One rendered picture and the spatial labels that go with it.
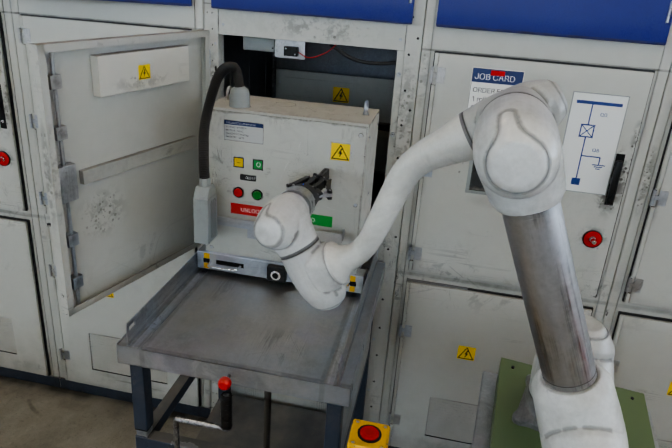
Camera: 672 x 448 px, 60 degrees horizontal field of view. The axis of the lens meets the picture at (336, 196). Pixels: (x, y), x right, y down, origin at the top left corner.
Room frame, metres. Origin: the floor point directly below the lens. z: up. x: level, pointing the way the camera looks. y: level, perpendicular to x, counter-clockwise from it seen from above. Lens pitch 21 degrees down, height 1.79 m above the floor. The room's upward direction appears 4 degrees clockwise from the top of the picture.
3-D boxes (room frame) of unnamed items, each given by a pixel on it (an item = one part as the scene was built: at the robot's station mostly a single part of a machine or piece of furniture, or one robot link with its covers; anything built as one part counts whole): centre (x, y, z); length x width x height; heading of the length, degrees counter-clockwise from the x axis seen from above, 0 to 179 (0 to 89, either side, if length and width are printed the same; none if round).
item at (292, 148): (1.62, 0.16, 1.15); 0.48 x 0.01 x 0.48; 80
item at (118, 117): (1.67, 0.61, 1.21); 0.63 x 0.07 x 0.74; 153
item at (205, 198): (1.59, 0.38, 1.09); 0.08 x 0.05 x 0.17; 170
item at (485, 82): (1.74, -0.45, 1.44); 0.15 x 0.01 x 0.21; 80
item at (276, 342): (1.53, 0.18, 0.82); 0.68 x 0.62 x 0.06; 170
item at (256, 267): (1.63, 0.16, 0.90); 0.54 x 0.05 x 0.06; 80
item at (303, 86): (2.47, 0.01, 1.28); 0.58 x 0.02 x 0.19; 80
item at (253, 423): (1.53, 0.18, 0.46); 0.64 x 0.58 x 0.66; 170
